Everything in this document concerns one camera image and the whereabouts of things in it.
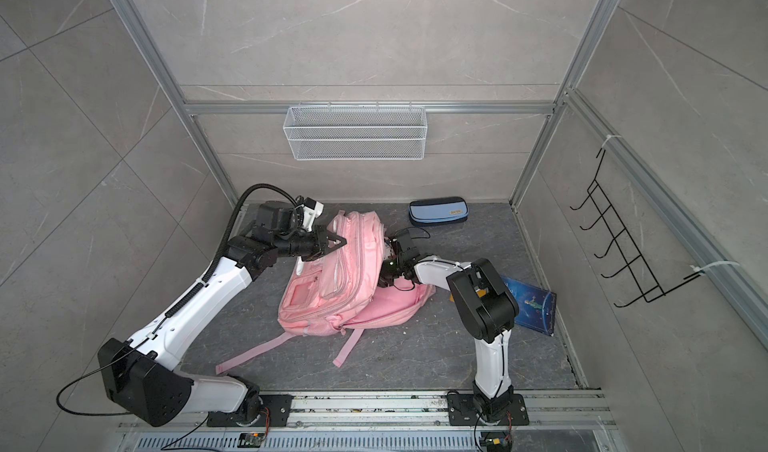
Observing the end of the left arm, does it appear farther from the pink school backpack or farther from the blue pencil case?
the blue pencil case

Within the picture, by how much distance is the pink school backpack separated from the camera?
714mm

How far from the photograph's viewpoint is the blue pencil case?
1.13m

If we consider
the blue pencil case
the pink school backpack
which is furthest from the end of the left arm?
the blue pencil case

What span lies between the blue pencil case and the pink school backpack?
0.35 metres
